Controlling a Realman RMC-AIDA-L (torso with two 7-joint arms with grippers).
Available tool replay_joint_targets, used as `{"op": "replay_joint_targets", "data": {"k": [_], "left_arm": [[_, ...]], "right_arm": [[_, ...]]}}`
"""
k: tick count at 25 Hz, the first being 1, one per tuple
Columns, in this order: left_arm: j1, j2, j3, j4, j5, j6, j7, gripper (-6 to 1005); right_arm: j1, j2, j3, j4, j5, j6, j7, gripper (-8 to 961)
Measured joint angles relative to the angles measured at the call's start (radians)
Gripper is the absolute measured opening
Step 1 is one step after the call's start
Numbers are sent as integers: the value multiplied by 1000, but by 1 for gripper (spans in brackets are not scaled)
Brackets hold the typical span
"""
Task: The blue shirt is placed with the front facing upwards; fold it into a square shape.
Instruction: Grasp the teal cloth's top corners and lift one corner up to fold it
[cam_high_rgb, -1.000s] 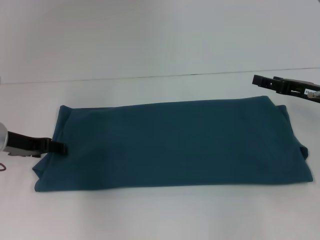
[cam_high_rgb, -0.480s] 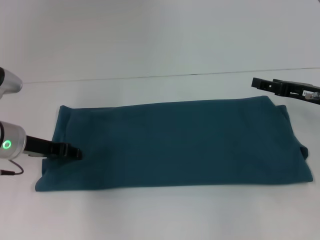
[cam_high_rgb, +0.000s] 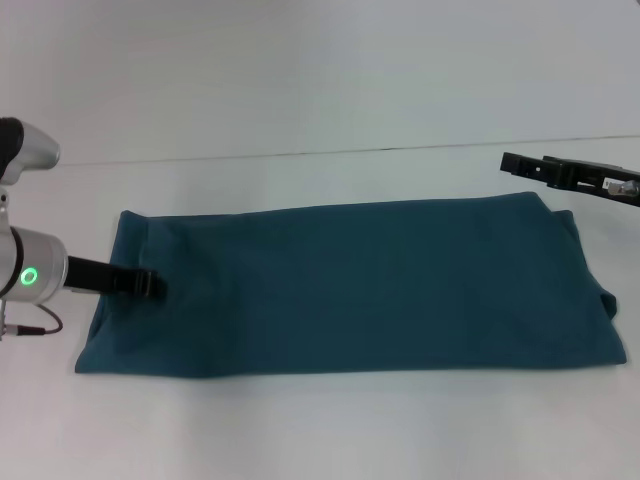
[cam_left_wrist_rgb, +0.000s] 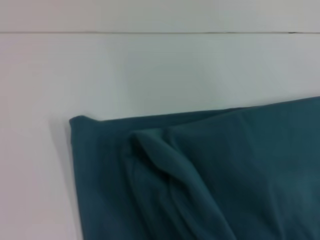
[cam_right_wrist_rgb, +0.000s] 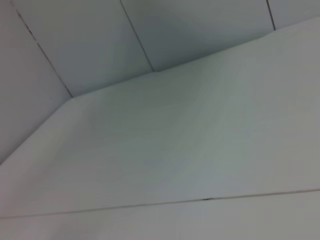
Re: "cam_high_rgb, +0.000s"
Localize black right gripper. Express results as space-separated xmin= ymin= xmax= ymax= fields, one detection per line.
xmin=499 ymin=151 xmax=640 ymax=210

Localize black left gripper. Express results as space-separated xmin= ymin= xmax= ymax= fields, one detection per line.
xmin=65 ymin=254 xmax=169 ymax=302

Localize blue FREE print t-shirt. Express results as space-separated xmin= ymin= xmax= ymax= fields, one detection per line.
xmin=73 ymin=191 xmax=629 ymax=377

